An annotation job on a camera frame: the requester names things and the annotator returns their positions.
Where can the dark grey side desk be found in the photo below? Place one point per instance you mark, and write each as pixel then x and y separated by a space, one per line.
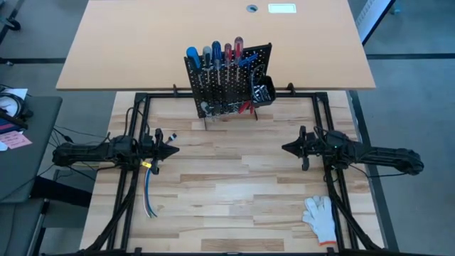
pixel 32 167

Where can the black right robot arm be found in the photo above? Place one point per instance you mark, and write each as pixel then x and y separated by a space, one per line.
pixel 384 156

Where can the black flat panel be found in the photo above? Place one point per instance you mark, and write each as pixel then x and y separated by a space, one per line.
pixel 60 192

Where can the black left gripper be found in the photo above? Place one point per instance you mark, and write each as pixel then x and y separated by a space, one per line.
pixel 156 153

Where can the white perforated panel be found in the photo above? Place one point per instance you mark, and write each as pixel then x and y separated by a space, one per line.
pixel 369 17

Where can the large red transparent screwdriver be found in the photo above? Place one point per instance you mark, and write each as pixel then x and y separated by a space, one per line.
pixel 238 46

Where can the pink paper note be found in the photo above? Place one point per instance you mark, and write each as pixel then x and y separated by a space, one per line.
pixel 16 140

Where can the large tan desk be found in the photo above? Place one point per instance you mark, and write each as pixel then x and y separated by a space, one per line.
pixel 142 42

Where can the black metal pegboard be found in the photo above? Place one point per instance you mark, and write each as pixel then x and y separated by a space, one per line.
pixel 231 92

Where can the white rectangular desk plate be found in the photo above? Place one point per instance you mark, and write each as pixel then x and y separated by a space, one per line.
pixel 282 8

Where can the white work glove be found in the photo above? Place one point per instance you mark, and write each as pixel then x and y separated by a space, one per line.
pixel 320 217

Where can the blue flat item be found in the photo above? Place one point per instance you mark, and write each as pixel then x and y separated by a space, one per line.
pixel 7 127

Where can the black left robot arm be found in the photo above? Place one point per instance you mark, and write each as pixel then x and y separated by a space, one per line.
pixel 89 151

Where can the clear black-framed safety glasses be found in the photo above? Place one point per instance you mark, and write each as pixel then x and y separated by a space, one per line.
pixel 253 76

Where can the grey low surface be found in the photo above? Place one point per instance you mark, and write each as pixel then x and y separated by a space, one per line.
pixel 17 227

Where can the yellow tape tag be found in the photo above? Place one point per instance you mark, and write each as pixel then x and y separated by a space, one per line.
pixel 146 164

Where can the small black cylindrical tool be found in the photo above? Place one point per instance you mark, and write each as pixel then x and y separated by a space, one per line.
pixel 172 137

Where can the white paper sheet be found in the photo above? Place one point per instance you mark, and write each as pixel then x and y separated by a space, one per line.
pixel 17 93

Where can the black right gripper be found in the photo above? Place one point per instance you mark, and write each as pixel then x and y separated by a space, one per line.
pixel 309 147

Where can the black plastic pegboard bin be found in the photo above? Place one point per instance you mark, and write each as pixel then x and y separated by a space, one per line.
pixel 272 90

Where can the black frame clamp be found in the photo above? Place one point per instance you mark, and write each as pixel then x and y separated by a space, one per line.
pixel 174 90
pixel 290 88

